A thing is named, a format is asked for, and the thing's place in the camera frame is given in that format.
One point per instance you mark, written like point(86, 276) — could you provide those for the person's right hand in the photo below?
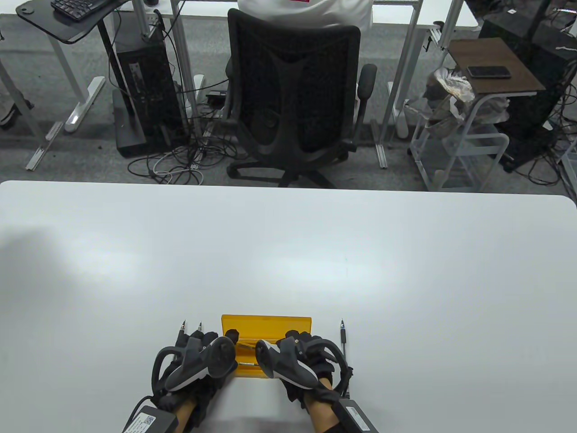
point(329, 361)

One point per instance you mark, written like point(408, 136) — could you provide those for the person's left hand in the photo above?
point(198, 336)

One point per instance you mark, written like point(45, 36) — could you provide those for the orange pen case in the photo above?
point(266, 324)

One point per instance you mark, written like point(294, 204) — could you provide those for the person's right forearm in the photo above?
point(322, 415)

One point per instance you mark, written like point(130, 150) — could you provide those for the person's left forearm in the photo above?
point(185, 415)

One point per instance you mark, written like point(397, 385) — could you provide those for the grey white hand controller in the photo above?
point(194, 365)
point(288, 365)

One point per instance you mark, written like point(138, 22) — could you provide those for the black wrist sensor box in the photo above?
point(356, 419)
point(148, 423)

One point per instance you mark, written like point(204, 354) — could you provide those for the black power adapter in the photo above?
point(216, 95)

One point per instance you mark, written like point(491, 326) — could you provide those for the white desk leg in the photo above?
point(43, 147)
point(85, 103)

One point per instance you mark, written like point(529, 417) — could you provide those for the black computer tower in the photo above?
point(148, 85)

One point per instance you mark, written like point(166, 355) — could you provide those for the black mesh office chair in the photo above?
point(293, 90)

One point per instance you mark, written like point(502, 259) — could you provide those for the white metal cart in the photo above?
point(478, 137)

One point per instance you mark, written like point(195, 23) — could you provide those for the white plastic bag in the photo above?
point(493, 108)

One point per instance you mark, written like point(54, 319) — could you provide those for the crumpled grey plastic bag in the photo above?
point(451, 83)

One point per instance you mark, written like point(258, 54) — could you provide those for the black smartphone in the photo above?
point(489, 72)

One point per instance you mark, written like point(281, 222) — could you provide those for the black standing desk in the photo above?
point(45, 25)

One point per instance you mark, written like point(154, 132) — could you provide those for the brown side table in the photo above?
point(496, 54)

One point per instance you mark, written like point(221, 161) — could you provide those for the black keyboard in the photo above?
point(76, 8)

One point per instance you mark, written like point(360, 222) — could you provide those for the white desk with metal legs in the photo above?
point(428, 16)

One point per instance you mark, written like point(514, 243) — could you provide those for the black equipment box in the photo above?
point(554, 49)

